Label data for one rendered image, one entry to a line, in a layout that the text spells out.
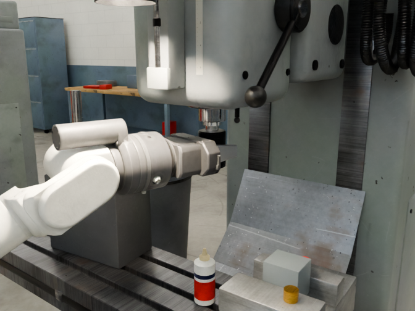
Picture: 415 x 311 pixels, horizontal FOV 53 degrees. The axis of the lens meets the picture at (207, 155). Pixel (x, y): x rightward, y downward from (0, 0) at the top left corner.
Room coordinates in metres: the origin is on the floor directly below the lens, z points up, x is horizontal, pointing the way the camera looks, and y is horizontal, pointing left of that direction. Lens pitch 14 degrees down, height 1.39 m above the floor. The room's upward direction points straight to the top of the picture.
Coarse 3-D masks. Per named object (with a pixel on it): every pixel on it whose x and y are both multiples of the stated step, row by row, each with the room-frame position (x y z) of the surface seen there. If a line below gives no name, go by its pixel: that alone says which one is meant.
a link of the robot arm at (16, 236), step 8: (0, 208) 0.47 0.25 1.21; (0, 216) 0.47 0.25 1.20; (8, 216) 0.47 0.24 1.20; (0, 224) 0.46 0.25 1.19; (8, 224) 0.46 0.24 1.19; (16, 224) 0.47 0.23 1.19; (0, 232) 0.46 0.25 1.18; (8, 232) 0.46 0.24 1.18; (16, 232) 0.47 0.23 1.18; (24, 232) 0.48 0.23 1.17; (0, 240) 0.46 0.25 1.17; (8, 240) 0.46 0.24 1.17; (16, 240) 0.47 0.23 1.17; (24, 240) 0.48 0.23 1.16; (0, 248) 0.46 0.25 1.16; (8, 248) 0.47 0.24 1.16; (0, 256) 0.46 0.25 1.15
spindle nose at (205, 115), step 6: (198, 114) 0.68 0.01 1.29; (204, 114) 0.67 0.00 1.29; (210, 114) 0.67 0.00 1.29; (216, 114) 0.67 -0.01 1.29; (222, 114) 0.68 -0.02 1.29; (198, 120) 0.69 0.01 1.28; (204, 120) 0.67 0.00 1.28; (210, 120) 0.67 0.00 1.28; (216, 120) 0.67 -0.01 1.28; (222, 120) 0.68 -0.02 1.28
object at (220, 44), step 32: (192, 0) 0.60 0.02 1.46; (224, 0) 0.57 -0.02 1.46; (256, 0) 0.61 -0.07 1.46; (192, 32) 0.60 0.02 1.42; (224, 32) 0.57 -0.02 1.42; (256, 32) 0.61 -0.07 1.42; (192, 64) 0.60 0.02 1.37; (224, 64) 0.57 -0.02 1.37; (256, 64) 0.61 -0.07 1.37; (288, 64) 0.69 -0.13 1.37; (160, 96) 0.65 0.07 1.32; (192, 96) 0.60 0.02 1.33; (224, 96) 0.57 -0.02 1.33
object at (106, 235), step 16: (48, 176) 0.93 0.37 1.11; (112, 208) 0.83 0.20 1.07; (128, 208) 0.86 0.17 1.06; (144, 208) 0.91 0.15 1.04; (80, 224) 0.88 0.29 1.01; (96, 224) 0.86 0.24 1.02; (112, 224) 0.83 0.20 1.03; (128, 224) 0.86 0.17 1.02; (144, 224) 0.91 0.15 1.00; (64, 240) 0.91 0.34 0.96; (80, 240) 0.88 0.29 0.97; (96, 240) 0.86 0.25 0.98; (112, 240) 0.83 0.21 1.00; (128, 240) 0.86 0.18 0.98; (144, 240) 0.90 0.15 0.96; (80, 256) 0.89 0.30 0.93; (96, 256) 0.86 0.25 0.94; (112, 256) 0.83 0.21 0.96; (128, 256) 0.85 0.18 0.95
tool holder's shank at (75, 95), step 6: (72, 90) 0.96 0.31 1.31; (78, 90) 0.96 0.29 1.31; (72, 96) 0.95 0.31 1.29; (78, 96) 0.95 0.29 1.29; (72, 102) 0.95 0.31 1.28; (78, 102) 0.95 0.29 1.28; (72, 108) 0.95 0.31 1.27; (78, 108) 0.95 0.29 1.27; (72, 114) 0.95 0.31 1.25; (78, 114) 0.95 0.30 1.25; (72, 120) 0.95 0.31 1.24; (78, 120) 0.95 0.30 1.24
